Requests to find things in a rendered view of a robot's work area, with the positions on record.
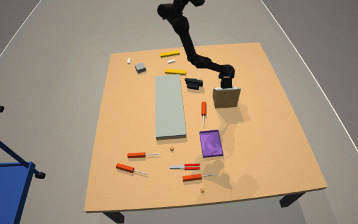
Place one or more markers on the yellow flat bar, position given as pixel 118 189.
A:
pixel 167 54
pixel 175 71

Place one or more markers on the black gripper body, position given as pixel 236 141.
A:
pixel 183 3

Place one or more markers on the purple open-top tray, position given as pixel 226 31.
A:
pixel 210 143

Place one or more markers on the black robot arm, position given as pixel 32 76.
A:
pixel 180 24

